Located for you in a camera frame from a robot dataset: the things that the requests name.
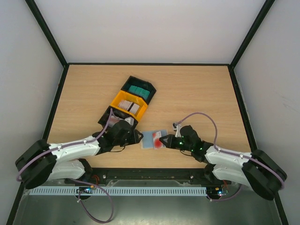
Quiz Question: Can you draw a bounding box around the beige card holder wallet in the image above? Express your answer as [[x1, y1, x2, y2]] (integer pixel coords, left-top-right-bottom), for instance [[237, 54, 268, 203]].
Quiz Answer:
[[141, 129, 168, 150]]

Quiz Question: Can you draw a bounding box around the black bin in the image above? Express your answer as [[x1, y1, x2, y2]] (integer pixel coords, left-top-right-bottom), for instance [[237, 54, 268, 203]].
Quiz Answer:
[[98, 106, 138, 128], [121, 76, 157, 105]]

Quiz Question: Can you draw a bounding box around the yellow bin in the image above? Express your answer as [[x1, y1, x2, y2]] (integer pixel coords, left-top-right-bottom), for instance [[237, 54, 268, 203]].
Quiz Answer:
[[110, 90, 148, 122]]

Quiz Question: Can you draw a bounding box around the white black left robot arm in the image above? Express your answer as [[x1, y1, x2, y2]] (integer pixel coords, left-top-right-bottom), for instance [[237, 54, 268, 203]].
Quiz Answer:
[[15, 120, 143, 189]]

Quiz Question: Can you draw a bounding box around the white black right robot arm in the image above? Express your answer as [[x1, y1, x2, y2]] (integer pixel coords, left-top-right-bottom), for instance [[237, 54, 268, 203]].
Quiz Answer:
[[159, 135, 287, 200]]

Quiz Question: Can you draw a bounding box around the red white card stack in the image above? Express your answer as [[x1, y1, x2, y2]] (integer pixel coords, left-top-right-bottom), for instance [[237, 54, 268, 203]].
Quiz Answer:
[[108, 115, 122, 128]]

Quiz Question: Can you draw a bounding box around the white pink card stack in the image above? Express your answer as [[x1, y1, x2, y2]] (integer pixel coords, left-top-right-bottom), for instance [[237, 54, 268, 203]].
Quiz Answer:
[[118, 100, 140, 114]]

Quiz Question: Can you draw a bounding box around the green card stack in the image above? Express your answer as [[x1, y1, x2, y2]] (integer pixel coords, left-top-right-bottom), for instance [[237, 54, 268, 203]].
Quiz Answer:
[[128, 85, 150, 100]]

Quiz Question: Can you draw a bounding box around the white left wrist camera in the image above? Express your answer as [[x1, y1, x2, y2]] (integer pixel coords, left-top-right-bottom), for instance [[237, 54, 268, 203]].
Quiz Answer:
[[124, 117, 135, 126]]

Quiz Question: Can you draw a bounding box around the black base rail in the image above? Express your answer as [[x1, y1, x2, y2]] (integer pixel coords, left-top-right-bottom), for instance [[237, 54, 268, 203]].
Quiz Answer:
[[23, 166, 272, 186]]

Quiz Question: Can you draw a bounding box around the grey slotted cable duct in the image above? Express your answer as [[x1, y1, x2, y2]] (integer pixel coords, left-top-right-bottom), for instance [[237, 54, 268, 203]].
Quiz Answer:
[[29, 186, 207, 196]]

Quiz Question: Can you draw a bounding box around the black enclosure frame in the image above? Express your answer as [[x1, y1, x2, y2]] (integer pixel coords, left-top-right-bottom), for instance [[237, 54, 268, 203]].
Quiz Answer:
[[5, 0, 289, 225]]

